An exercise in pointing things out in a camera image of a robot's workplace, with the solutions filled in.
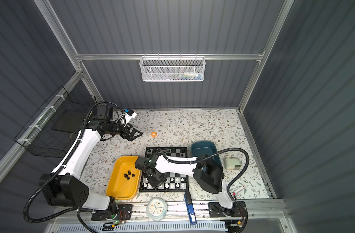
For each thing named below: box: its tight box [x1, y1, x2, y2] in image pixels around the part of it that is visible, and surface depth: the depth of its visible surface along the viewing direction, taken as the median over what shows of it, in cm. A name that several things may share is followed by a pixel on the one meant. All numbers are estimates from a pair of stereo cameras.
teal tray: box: [191, 140, 223, 168], surface depth 98 cm
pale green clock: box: [145, 197, 168, 222], surface depth 74 cm
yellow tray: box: [106, 155, 141, 200], surface depth 86 cm
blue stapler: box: [184, 191, 197, 226], surface depth 74 cm
